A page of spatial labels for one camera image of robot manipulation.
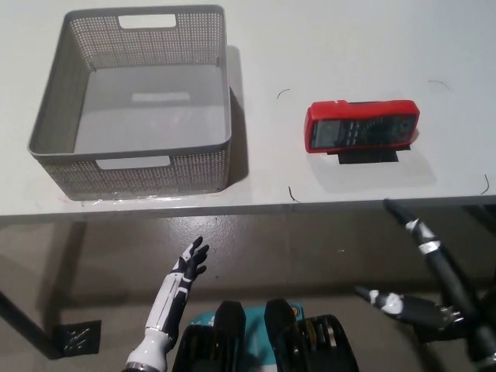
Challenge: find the black teal robot body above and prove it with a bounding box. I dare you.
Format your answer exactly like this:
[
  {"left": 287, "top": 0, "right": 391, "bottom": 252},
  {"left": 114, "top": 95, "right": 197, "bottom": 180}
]
[{"left": 170, "top": 298, "right": 360, "bottom": 372}]

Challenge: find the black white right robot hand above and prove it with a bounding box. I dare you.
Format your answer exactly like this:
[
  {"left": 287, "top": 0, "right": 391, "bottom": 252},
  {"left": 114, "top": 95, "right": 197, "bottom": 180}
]
[{"left": 354, "top": 198, "right": 481, "bottom": 338}]

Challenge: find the grey perforated plastic basket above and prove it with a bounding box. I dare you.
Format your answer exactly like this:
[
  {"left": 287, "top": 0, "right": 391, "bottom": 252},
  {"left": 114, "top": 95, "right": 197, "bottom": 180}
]
[{"left": 26, "top": 4, "right": 233, "bottom": 202}]

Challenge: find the black metal table leg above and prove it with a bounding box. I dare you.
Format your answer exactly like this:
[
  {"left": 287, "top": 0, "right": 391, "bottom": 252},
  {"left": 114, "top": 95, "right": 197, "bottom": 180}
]
[{"left": 0, "top": 288, "right": 55, "bottom": 360}]

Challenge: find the red digital multimeter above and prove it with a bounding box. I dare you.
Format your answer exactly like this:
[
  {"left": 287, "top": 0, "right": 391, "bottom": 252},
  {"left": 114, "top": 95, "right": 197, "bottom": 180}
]
[{"left": 303, "top": 99, "right": 421, "bottom": 155}]

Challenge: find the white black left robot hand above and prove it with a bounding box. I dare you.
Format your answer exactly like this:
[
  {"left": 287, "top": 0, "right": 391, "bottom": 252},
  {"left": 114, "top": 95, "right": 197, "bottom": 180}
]
[{"left": 145, "top": 236, "right": 210, "bottom": 342}]

